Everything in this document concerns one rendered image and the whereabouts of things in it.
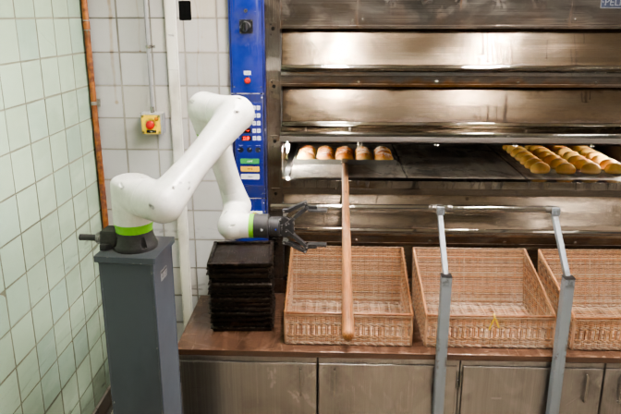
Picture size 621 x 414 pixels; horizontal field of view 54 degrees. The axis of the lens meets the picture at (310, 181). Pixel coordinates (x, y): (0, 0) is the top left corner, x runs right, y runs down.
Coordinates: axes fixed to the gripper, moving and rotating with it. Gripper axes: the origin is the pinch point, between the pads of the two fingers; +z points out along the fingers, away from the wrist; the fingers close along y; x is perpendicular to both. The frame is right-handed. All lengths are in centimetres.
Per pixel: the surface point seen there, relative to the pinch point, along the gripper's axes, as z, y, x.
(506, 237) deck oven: 88, 28, -70
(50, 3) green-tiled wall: -112, -81, -34
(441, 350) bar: 48, 55, -10
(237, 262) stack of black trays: -38, 27, -29
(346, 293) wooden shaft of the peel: 8, -1, 58
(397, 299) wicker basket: 35, 57, -60
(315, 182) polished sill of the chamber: -6, 1, -68
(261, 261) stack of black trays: -28, 28, -34
